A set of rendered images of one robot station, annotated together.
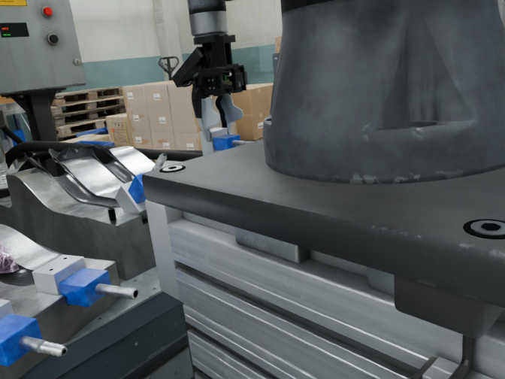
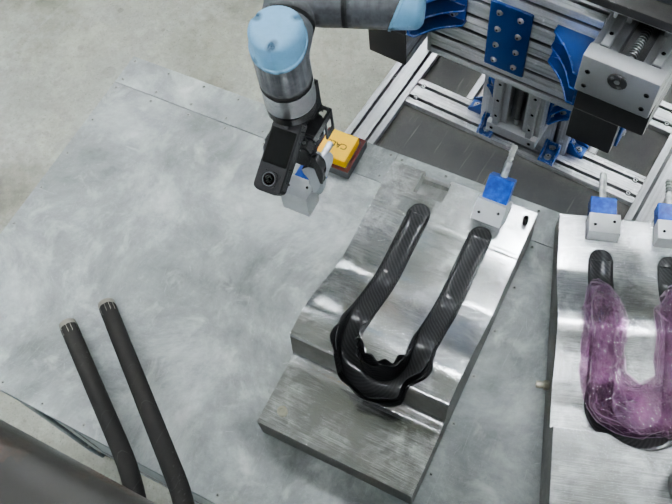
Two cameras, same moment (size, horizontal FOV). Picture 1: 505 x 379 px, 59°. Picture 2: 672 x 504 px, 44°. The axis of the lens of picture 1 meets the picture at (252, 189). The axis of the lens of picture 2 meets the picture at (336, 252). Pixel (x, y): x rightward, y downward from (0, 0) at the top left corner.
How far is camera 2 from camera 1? 1.63 m
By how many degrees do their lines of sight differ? 78
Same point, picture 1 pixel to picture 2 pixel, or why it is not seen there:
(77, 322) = not seen: hidden behind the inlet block
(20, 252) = (575, 289)
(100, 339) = not seen: hidden behind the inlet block
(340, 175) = not seen: outside the picture
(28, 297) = (625, 241)
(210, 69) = (323, 123)
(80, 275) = (603, 210)
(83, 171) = (403, 323)
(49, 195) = (468, 331)
